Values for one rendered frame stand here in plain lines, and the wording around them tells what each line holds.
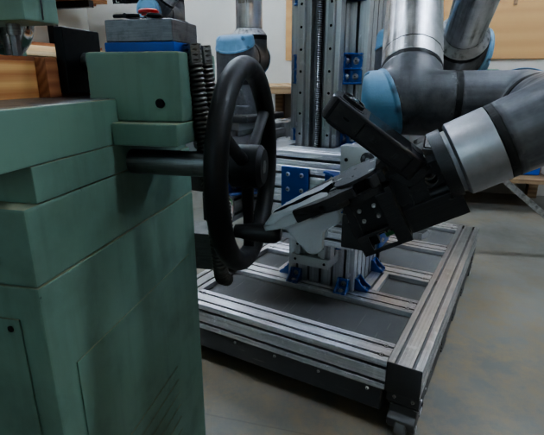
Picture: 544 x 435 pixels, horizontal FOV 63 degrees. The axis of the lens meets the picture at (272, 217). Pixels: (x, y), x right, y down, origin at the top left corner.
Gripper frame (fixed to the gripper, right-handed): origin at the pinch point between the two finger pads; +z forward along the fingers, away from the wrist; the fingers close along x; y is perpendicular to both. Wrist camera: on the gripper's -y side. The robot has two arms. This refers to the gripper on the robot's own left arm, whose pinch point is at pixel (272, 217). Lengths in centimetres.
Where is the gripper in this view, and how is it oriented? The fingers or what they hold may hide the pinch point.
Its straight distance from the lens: 51.3
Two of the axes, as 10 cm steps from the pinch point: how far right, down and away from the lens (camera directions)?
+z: -8.5, 3.7, 3.7
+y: 4.6, 8.6, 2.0
